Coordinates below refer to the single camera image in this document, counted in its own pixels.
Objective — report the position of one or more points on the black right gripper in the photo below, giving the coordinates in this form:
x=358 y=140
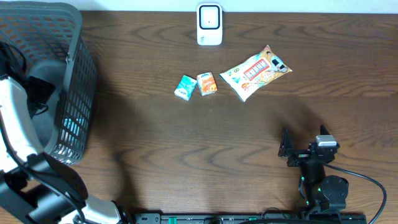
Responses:
x=286 y=149

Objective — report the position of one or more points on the orange tissue pack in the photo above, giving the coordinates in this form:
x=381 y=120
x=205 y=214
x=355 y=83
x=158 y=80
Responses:
x=206 y=83

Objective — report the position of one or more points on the teal tissue pack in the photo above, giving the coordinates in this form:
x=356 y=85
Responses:
x=185 y=88

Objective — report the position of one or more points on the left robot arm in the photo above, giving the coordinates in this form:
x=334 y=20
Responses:
x=35 y=186

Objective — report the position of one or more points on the white barcode scanner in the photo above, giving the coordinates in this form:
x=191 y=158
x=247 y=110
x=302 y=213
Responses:
x=209 y=24

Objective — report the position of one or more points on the large yellow wipes packet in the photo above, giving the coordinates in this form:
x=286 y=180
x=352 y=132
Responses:
x=257 y=71

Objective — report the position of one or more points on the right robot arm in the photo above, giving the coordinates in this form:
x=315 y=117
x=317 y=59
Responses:
x=324 y=193

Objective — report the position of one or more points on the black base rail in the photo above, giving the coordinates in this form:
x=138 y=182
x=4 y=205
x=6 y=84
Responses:
x=156 y=218

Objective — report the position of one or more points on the grey plastic mesh basket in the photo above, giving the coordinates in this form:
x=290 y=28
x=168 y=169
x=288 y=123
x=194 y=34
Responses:
x=46 y=39

